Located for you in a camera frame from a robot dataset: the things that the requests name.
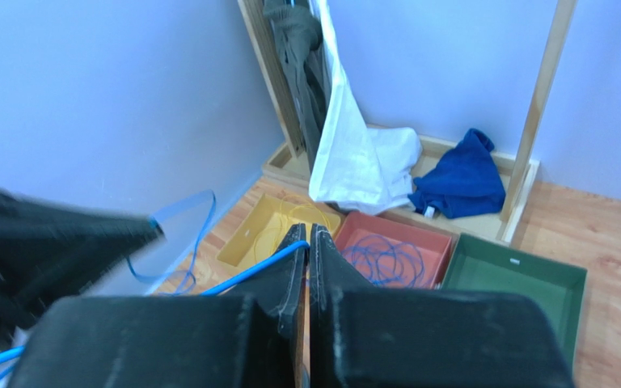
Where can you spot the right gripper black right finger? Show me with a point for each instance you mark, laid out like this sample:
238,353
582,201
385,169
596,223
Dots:
362,335

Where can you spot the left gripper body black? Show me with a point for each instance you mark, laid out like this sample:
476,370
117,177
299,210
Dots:
49,252

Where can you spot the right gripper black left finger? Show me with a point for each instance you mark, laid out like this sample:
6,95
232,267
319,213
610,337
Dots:
245,337

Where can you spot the red plastic bin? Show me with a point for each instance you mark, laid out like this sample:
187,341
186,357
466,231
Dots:
392,254

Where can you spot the yellow plastic bin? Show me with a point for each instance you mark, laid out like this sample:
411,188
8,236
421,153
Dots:
264,228

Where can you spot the green plastic bin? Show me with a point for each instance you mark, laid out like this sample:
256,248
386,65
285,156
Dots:
557,287

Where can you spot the white garment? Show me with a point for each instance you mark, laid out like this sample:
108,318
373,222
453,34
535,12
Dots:
357,167

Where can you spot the dark blue cloth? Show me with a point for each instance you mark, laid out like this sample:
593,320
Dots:
464,183

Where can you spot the olive green garment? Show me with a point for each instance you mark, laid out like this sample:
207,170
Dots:
299,43

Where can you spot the wooden rack frame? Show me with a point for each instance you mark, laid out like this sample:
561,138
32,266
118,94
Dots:
288,165

